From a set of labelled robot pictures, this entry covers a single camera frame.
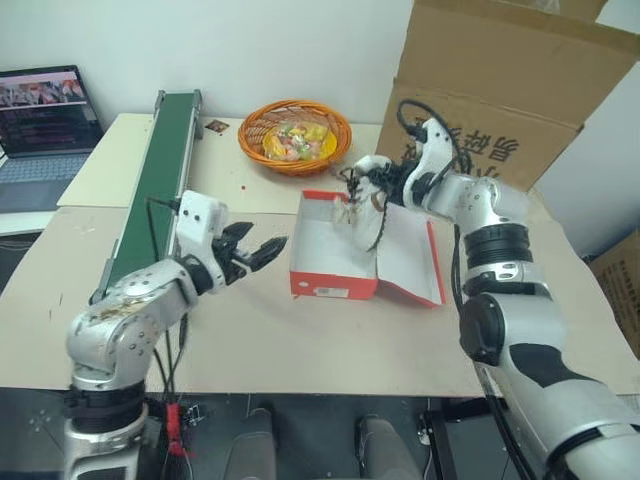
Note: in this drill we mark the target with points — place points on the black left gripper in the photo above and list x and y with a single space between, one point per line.
234 262

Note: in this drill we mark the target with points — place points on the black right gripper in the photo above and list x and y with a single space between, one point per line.
398 180

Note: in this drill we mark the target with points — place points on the white shoe with dark laces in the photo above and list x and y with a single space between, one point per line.
364 220

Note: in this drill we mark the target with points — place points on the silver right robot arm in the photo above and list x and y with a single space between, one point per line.
520 320

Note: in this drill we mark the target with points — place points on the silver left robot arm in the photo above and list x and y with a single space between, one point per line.
135 300

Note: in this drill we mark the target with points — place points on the red shoebox with hinged lid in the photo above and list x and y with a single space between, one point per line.
332 245

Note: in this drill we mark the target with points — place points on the yellow snack packet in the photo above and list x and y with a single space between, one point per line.
325 142

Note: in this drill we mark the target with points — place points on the orange woven basket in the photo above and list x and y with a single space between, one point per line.
255 145

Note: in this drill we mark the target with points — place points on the clear bag of colourful candy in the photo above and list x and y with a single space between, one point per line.
290 142

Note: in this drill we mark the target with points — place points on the green conveyor belt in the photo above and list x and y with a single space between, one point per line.
160 180

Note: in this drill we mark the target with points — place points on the small dark picture card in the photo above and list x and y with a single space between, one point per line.
216 126

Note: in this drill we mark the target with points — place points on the large brown cardboard box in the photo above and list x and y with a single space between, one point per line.
500 90

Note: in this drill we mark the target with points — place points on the dark grey rounded shape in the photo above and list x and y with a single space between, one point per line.
252 445
377 450

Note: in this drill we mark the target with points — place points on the grey open laptop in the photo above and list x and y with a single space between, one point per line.
40 125

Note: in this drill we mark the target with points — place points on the small brown cardboard box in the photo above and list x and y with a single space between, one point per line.
620 285

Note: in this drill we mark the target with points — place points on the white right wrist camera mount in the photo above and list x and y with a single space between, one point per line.
431 150

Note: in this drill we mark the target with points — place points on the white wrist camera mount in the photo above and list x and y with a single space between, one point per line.
199 217
431 150

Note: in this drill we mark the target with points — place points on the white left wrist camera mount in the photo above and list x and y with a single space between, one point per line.
199 217

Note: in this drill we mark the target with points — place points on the black table frame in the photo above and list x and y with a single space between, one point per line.
442 445

